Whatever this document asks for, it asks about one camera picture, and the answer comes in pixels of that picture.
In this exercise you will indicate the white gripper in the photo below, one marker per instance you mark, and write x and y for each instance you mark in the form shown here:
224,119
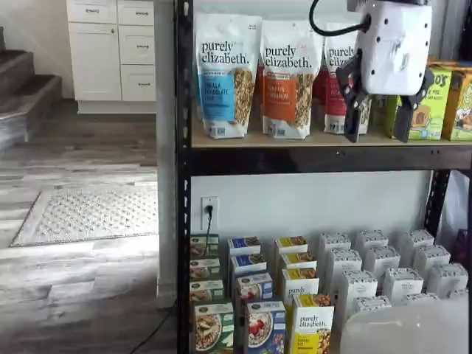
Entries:
394,48

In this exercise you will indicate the blue and white cereal box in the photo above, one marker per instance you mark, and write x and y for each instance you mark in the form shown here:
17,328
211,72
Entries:
265,328
249,263
254,287
243,246

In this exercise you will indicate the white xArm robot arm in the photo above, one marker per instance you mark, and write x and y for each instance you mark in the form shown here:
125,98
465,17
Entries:
405,332

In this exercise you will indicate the green Bobo's apple pie box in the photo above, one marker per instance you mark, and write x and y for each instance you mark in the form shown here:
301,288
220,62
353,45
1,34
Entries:
431,110

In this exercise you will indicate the yellow Bobo's snack box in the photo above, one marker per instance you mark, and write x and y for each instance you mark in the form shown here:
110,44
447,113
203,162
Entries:
461,110

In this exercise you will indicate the orange snack box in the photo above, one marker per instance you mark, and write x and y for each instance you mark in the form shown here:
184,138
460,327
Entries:
453,64

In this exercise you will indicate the light wooden shelf board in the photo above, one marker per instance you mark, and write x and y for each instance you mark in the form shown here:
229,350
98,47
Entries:
258,141

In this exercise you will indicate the yellow purely elizabeth box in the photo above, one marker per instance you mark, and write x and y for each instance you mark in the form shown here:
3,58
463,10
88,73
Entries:
300,282
298,261
291,244
313,324

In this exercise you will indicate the green oatmeal cereal box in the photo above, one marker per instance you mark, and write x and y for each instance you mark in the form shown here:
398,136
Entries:
206,291
204,270
214,328
203,246

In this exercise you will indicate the red label granola bag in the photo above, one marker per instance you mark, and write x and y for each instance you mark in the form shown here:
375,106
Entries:
332,96

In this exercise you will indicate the orange label granola bag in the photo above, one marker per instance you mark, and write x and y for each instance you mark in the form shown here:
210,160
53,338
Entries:
287,59

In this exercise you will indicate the white plastic bag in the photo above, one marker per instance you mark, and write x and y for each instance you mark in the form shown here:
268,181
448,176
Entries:
459,206

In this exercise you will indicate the purple package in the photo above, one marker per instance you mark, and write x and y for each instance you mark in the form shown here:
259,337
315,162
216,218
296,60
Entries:
464,247

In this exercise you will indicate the blue label granola bag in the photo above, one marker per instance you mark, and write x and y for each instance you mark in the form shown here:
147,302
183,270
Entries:
221,55

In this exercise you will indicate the black metal shelving rack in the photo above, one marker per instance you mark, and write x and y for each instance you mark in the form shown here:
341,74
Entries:
182,184

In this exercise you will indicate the white drawer cabinet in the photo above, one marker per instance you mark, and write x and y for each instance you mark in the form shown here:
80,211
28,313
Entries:
96,59

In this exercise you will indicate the grey patterned floor rug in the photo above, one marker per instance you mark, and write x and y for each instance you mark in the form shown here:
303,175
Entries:
92,214

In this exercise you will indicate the dark wooden staircase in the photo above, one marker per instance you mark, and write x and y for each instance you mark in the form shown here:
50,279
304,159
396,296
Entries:
22,92

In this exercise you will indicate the white wall outlet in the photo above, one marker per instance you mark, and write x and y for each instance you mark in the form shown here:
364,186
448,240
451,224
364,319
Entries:
214,203

